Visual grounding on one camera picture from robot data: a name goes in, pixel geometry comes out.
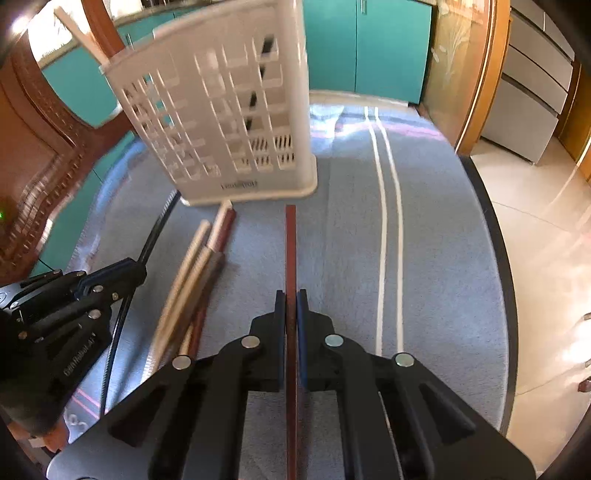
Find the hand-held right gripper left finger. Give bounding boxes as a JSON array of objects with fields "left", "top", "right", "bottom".
[{"left": 46, "top": 290, "right": 288, "bottom": 480}]

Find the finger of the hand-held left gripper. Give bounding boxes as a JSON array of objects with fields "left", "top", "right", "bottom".
[
  {"left": 11, "top": 262, "right": 147, "bottom": 354},
  {"left": 21, "top": 259, "right": 139, "bottom": 292}
]

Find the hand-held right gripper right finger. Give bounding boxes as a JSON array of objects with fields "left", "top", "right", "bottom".
[{"left": 296, "top": 289, "right": 539, "bottom": 480}]

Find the dark red chopstick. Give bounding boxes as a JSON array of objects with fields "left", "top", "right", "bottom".
[
  {"left": 285, "top": 205, "right": 299, "bottom": 480},
  {"left": 187, "top": 209, "right": 238, "bottom": 358}
]

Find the white plastic utensil basket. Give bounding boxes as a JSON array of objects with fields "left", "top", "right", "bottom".
[{"left": 99, "top": 0, "right": 319, "bottom": 207}]

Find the grey-brown chopstick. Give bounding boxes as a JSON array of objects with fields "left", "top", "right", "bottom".
[{"left": 180, "top": 253, "right": 227, "bottom": 354}]

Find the carved wooden chair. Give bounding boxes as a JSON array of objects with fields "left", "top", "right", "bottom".
[{"left": 0, "top": 0, "right": 144, "bottom": 284}]

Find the bundle of wooden chopsticks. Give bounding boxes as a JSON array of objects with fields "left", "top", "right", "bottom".
[{"left": 157, "top": 200, "right": 232, "bottom": 370}]

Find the blue striped tablecloth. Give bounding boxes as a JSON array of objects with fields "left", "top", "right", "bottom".
[{"left": 55, "top": 90, "right": 509, "bottom": 480}]

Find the wood-framed glass sliding door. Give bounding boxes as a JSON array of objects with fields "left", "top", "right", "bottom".
[{"left": 418, "top": 0, "right": 513, "bottom": 155}]

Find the grey refrigerator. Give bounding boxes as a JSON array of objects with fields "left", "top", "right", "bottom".
[{"left": 480, "top": 9, "right": 578, "bottom": 164}]

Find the black cable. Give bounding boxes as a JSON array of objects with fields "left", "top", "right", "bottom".
[{"left": 99, "top": 189, "right": 182, "bottom": 414}]

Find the wooden doorway frame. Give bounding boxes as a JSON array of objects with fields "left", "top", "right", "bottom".
[{"left": 556, "top": 60, "right": 591, "bottom": 181}]

